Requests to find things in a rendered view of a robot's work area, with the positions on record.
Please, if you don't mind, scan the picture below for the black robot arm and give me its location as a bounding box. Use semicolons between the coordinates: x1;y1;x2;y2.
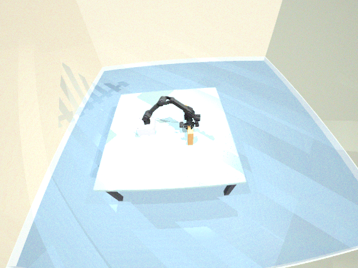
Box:
142;95;201;125

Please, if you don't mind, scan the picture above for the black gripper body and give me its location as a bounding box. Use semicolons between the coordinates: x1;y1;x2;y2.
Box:
179;120;199;128

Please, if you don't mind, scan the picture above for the wooden post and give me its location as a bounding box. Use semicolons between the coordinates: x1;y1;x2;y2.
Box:
187;129;193;146

